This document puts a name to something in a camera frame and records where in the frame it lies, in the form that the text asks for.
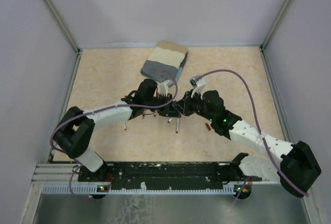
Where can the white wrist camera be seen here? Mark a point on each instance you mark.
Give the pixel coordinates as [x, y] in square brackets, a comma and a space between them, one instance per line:
[164, 86]
[198, 85]

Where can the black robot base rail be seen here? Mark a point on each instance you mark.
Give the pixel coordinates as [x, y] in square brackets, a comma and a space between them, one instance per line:
[165, 175]

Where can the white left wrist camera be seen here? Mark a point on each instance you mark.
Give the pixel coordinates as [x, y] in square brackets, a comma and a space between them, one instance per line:
[164, 86]

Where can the aluminium frame post left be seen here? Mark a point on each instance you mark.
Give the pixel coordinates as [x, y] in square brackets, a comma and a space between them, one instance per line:
[62, 25]

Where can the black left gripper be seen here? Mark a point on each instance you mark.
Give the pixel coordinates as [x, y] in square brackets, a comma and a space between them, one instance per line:
[169, 111]

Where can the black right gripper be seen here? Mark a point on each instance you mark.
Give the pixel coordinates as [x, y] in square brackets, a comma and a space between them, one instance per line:
[186, 101]

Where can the brown marker cap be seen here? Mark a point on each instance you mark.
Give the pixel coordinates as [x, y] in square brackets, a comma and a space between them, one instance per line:
[208, 126]

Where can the blue pen cap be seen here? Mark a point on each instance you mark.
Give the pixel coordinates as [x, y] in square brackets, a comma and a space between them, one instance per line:
[177, 106]

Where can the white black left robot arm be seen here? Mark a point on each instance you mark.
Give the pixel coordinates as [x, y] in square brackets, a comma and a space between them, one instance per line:
[73, 133]

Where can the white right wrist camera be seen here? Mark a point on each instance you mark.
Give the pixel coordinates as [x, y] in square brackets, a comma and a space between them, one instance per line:
[198, 85]

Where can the aluminium frame post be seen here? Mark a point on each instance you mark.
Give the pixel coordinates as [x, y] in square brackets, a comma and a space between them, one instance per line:
[62, 25]
[276, 23]

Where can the white brown-end marker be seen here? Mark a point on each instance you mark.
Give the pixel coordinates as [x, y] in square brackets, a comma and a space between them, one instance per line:
[177, 125]

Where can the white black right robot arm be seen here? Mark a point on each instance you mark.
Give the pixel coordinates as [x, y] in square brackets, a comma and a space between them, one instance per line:
[293, 165]

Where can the aluminium frame post right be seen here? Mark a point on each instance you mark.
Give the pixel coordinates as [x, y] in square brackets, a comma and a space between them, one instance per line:
[276, 23]

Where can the folded grey beige cloth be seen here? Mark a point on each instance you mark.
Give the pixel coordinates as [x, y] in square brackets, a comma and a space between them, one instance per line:
[167, 59]

